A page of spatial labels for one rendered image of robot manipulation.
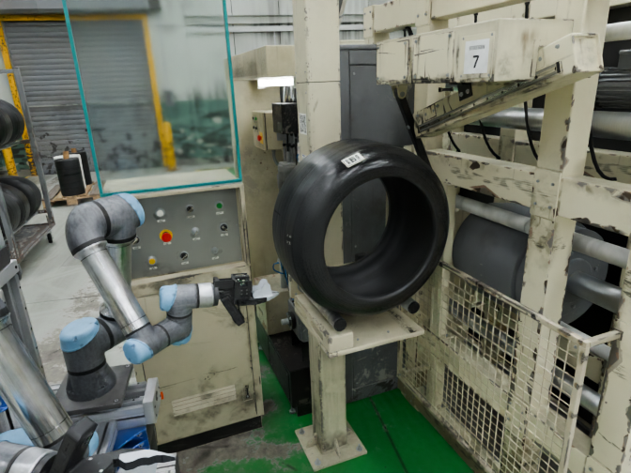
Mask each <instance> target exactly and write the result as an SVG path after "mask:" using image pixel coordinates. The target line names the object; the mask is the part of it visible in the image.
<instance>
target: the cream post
mask: <svg viewBox="0 0 631 473"><path fill-rule="evenodd" d="M292 7H293V25H294V45H295V65H296V72H295V73H296V83H297V103H298V123H299V143H300V161H302V154H303V155H305V156H308V155H309V154H311V153H312V152H314V151H315V150H317V149H319V148H320V147H322V146H324V145H328V144H330V143H333V142H336V141H341V101H340V51H339V0H292ZM299 113H300V114H306V129H307V135H305V134H301V133H300V114H299ZM324 256H325V262H326V266H329V267H331V266H336V265H342V264H343V263H344V253H343V202H341V203H340V205H339V206H338V207H337V208H336V210H335V211H334V213H333V215H332V217H331V220H330V222H329V225H328V228H327V232H326V235H325V241H324ZM308 337H309V356H310V376H311V394H312V414H313V434H314V433H317V444H318V446H319V447H320V449H321V451H322V452H325V451H327V450H332V449H334V438H336V439H337V441H338V445H339V447H341V446H343V445H345V444H346V355H343V356H339V357H335V358H332V359H329V357H328V356H327V355H326V353H325V352H324V351H323V349H322V348H321V346H320V345H319V344H318V342H317V341H316V339H315V338H314V337H313V335H312V334H311V333H310V331H309V330H308Z"/></svg>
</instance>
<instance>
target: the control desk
mask: <svg viewBox="0 0 631 473"><path fill-rule="evenodd" d="M131 195H132V196H134V197H135V198H136V199H137V200H138V202H139V203H140V204H141V206H142V208H143V210H144V212H145V221H144V223H143V224H142V225H141V226H140V227H137V228H136V239H135V240H134V241H133V242H132V243H131V291H132V292H133V294H134V296H135V297H136V299H137V301H138V302H139V304H140V306H141V307H142V309H143V311H144V313H145V314H146V317H147V318H148V320H149V322H150V324H151V325H152V326H154V325H156V324H158V323H160V322H161V321H162V320H164V319H165V318H166V311H161V309H160V288H161V287H162V286H166V285H173V284H189V283H203V282H210V283H213V277H218V279H223V278H231V274H234V273H247V275H249V276H250V281H251V280H252V271H251V265H250V264H251V259H250V249H249V238H248V227H247V217H246V206H245V196H244V186H243V183H242V182H233V183H224V184H216V185H207V186H199V187H190V188H182V189H173V190H165V191H149V192H140V193H132V194H131ZM236 307H237V308H238V310H239V311H240V312H241V313H243V316H244V318H245V319H244V321H245V323H243V324H242V325H240V326H238V325H237V324H235V322H234V321H233V319H232V316H231V315H230V313H229V312H228V310H227V309H226V308H225V307H224V305H223V304H222V302H221V300H220V299H219V304H218V306H213V305H212V307H207V308H196V309H192V337H191V339H190V340H189V341H188V342H187V343H185V344H182V345H172V344H171V345H169V346H168V347H166V348H164V349H163V350H162V351H161V352H159V353H158V354H156V355H155V356H153V358H151V359H148V360H146V361H145V362H143V363H141V364H133V369H134V373H135V378H136V383H137V382H144V381H146V382H147V380H148V378H155V377H158V381H159V386H160V392H162V393H163V398H164V399H162V400H161V403H160V409H159V414H158V419H157V423H155V425H154V431H155V436H156V441H157V446H158V449H157V451H160V452H164V453H168V454H170V453H175V452H180V451H184V450H188V449H192V448H195V447H198V446H202V445H205V444H207V443H211V442H214V441H217V440H221V439H224V438H227V437H230V436H233V435H239V434H242V433H245V432H249V431H251V430H254V429H258V428H261V427H262V419H261V415H264V406H263V395H262V385H261V374H260V364H259V354H258V343H257V333H256V323H255V312H254V305H247V306H238V305H236Z"/></svg>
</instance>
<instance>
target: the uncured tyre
mask: <svg viewBox="0 0 631 473"><path fill-rule="evenodd" d="M357 152H359V153H360V154H362V155H363V156H364V157H365V160H362V161H360V162H358V163H356V164H354V165H352V166H350V167H347V166H346V165H345V164H344V163H343V162H341V160H343V159H345V158H347V157H349V156H351V155H353V154H355V153H357ZM376 178H379V179H380V180H381V182H382V184H383V186H384V188H385V190H386V192H387V195H388V200H389V216H388V221H387V224H386V227H385V230H384V232H383V235H382V236H381V238H380V240H379V241H378V243H377V245H376V246H375V247H374V248H373V249H372V250H371V251H370V252H368V253H367V254H366V255H365V256H364V257H363V258H361V259H359V260H358V261H356V262H353V263H351V264H348V265H344V266H339V267H329V266H326V262H325V256H324V241H325V235H326V232H327V228H328V225H329V222H330V220H331V217H332V215H333V213H334V211H335V210H336V208H337V207H338V206H339V205H340V203H341V202H342V201H343V200H344V199H345V198H346V197H347V196H348V195H349V194H350V193H351V192H352V191H354V190H355V189H356V188H358V187H359V186H360V185H362V184H364V183H366V182H368V181H370V180H373V179H376ZM274 209H275V210H276V211H277V212H278V213H279V214H281V216H280V215H279V214H278V213H276V212H275V211H274V210H273V217H272V234H273V241H274V246H275V250H276V252H277V255H278V257H279V259H280V261H281V263H282V265H283V267H284V268H285V270H286V271H287V273H288V274H289V275H290V276H291V277H292V279H293V280H294V281H295V282H296V283H297V284H298V285H299V287H300V288H301V289H302V290H303V291H304V293H305V294H306V295H307V296H308V297H309V298H310V299H311V300H313V301H314V302H315V303H317V304H318V305H320V306H322V307H323V308H325V309H327V310H330V311H332V312H335V313H339V314H343V315H348V316H369V315H375V314H379V313H384V312H387V311H388V310H391V309H393V308H395V307H397V306H398V305H400V304H402V303H403V302H405V301H406V300H408V299H409V298H411V297H412V296H413V295H414V294H415V293H416V292H417V291H419V290H420V288H421V287H422V286H423V285H424V284H425V283H426V282H427V280H428V279H429V278H430V276H431V275H432V273H433V272H434V270H435V269H436V267H437V265H438V263H439V260H440V258H441V256H442V254H443V251H444V248H445V245H446V242H447V237H448V233H449V224H450V213H449V205H448V200H447V196H446V193H445V190H444V188H443V186H442V184H441V182H440V180H439V178H438V176H437V175H436V173H435V172H434V171H433V169H432V168H431V167H430V166H429V165H428V164H427V163H426V162H425V161H423V160H422V159H421V158H420V157H418V156H417V155H415V154H414V153H412V152H410V151H409V150H406V149H405V148H403V147H400V146H396V145H388V144H384V143H380V142H375V141H370V140H365V139H345V140H341V141H336V142H333V143H330V144H328V145H324V146H322V147H320V148H319V149H317V150H315V151H314V152H312V153H311V154H309V155H308V156H306V157H305V158H304V159H303V160H302V161H300V162H299V163H298V164H297V165H296V167H295V168H294V169H293V170H292V171H291V173H290V174H289V175H288V177H287V178H286V180H285V182H284V184H283V186H282V187H281V189H280V191H279V193H278V196H277V199H276V202H275V206H274ZM286 232H288V233H289V234H291V235H292V238H291V247H290V246H288V245H286Z"/></svg>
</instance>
